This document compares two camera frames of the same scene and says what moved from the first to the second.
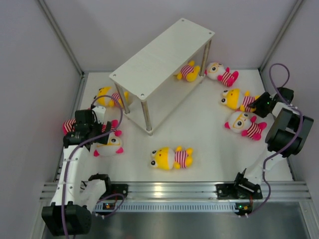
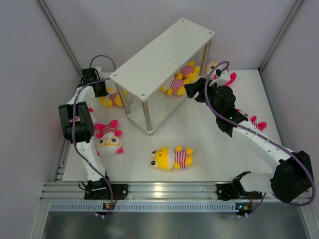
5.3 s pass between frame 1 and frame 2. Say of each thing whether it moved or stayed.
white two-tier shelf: stayed
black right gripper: moved
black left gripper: moved
